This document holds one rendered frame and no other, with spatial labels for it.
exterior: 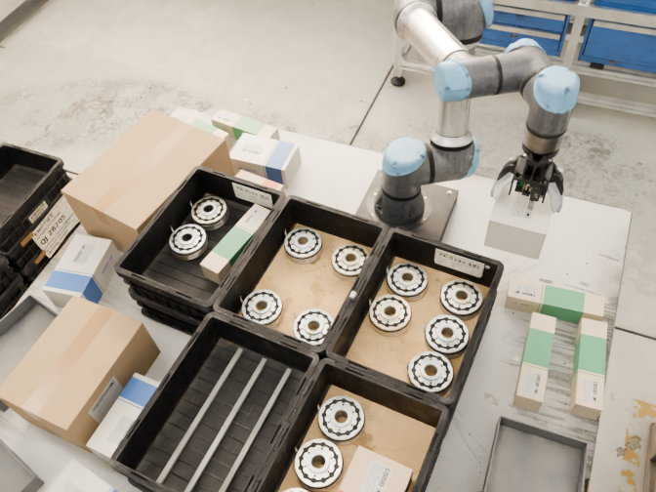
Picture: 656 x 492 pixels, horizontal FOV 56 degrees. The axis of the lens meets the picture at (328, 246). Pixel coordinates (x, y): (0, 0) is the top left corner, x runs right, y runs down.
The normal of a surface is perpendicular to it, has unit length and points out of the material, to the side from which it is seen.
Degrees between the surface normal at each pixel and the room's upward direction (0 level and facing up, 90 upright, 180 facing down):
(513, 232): 90
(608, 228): 0
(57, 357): 0
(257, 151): 0
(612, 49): 90
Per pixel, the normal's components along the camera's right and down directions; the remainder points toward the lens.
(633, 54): -0.38, 0.75
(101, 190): -0.07, -0.60
